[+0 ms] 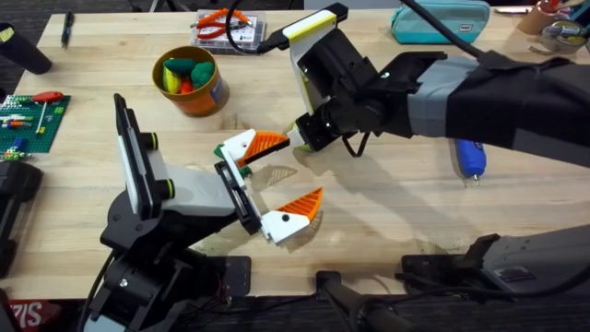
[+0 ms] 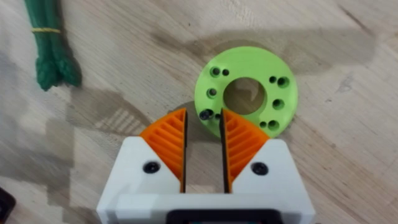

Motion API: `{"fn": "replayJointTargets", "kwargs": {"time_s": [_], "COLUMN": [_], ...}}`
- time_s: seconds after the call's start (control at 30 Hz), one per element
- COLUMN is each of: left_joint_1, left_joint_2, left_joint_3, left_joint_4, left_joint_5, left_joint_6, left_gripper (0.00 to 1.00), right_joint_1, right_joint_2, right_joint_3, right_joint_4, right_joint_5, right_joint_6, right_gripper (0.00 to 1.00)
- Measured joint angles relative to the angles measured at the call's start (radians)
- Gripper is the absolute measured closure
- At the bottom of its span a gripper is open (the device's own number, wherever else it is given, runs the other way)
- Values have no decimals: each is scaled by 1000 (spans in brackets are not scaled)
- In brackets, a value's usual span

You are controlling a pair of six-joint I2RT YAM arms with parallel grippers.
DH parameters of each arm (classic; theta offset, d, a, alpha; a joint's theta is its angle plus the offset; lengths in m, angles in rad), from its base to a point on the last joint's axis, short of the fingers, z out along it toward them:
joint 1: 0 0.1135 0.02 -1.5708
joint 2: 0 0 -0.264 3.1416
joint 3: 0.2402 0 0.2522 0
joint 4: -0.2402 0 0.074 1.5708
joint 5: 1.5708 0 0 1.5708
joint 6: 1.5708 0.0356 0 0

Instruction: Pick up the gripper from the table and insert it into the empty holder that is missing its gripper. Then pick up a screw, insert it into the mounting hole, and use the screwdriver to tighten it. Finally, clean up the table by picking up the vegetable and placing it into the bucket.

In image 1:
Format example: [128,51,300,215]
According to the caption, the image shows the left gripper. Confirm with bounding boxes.
[100,128,325,262]

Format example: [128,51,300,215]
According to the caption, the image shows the blue electric screwdriver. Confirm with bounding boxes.
[453,137,488,187]

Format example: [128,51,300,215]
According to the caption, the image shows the right wrist plate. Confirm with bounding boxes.
[281,8,340,116]

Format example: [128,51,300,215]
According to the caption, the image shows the wrist plate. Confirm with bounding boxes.
[281,8,340,116]
[113,93,157,221]

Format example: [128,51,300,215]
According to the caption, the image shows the orange tub with toys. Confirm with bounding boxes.
[151,44,231,118]

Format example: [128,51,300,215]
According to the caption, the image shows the clear parts box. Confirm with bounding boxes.
[189,7,268,57]

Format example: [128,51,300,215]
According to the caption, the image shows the left wrist plate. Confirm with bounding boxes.
[113,93,157,221]

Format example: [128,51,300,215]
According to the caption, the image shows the teal zip pouch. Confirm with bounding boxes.
[390,0,491,46]

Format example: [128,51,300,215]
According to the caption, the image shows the green board with blocks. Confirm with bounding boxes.
[0,93,72,162]

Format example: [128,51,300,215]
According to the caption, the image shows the black device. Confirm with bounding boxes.
[0,160,44,279]

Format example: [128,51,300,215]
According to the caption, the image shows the black pen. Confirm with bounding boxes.
[60,9,77,50]

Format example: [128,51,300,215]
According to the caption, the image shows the red printed box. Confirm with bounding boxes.
[0,298,64,332]

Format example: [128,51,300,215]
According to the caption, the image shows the brown cardboard cup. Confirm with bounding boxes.
[515,0,561,37]

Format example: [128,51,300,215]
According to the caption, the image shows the black cylinder with yellow label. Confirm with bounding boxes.
[0,21,53,76]

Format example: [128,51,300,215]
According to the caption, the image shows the round tin with markers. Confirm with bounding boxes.
[540,19,590,56]

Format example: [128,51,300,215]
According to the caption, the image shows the thin black camera cable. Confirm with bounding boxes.
[224,0,290,56]

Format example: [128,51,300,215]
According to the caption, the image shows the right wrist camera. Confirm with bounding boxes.
[321,2,350,25]

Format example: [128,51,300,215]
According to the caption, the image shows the orange handled pliers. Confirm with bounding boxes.
[190,7,254,42]

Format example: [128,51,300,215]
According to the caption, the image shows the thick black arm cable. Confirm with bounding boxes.
[399,0,488,60]

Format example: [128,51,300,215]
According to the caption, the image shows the red handled screwdriver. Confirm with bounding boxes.
[30,89,66,136]

